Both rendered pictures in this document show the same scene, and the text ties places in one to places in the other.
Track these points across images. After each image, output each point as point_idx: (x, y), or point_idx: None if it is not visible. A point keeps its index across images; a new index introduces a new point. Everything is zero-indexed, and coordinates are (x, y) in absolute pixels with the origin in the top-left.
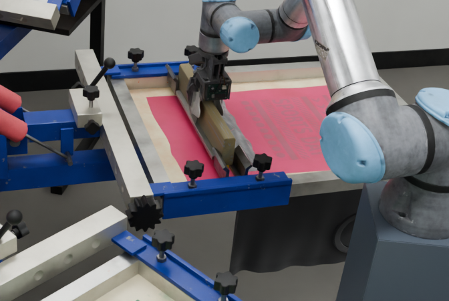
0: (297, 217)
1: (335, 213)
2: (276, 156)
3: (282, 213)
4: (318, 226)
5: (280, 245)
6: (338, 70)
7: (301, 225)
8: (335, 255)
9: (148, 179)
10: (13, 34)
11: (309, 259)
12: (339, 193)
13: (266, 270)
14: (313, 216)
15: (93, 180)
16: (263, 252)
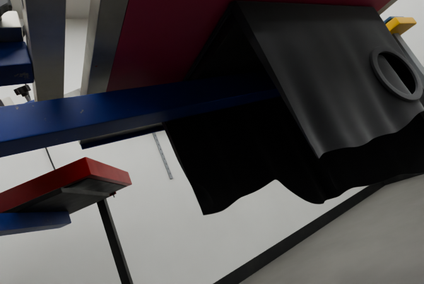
0: (325, 52)
1: (355, 50)
2: None
3: (306, 45)
4: (354, 67)
5: (339, 98)
6: None
7: (338, 65)
8: (400, 108)
9: (95, 4)
10: (12, 216)
11: (383, 122)
12: (340, 25)
13: (354, 142)
14: (339, 52)
15: (40, 130)
16: (329, 108)
